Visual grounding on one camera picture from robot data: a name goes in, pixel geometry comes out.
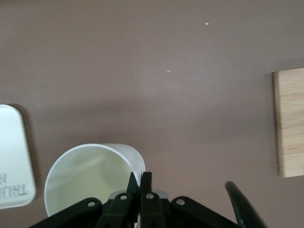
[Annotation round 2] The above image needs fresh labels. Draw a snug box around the bamboo cutting board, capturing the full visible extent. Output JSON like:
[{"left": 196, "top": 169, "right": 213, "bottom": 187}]
[{"left": 272, "top": 67, "right": 304, "bottom": 178}]

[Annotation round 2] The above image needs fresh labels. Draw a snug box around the white plastic cup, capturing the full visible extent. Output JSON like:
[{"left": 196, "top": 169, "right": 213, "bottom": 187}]
[{"left": 44, "top": 143, "right": 145, "bottom": 224}]

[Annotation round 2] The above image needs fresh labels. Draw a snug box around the white bear print tray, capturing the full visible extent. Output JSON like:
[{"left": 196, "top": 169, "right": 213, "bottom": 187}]
[{"left": 0, "top": 104, "right": 37, "bottom": 209}]

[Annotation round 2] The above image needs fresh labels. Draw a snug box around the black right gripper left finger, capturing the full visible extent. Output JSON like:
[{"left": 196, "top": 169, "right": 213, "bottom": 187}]
[{"left": 126, "top": 172, "right": 141, "bottom": 199}]

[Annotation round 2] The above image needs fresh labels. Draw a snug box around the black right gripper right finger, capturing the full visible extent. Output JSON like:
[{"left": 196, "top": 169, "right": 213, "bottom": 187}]
[{"left": 140, "top": 171, "right": 154, "bottom": 198}]

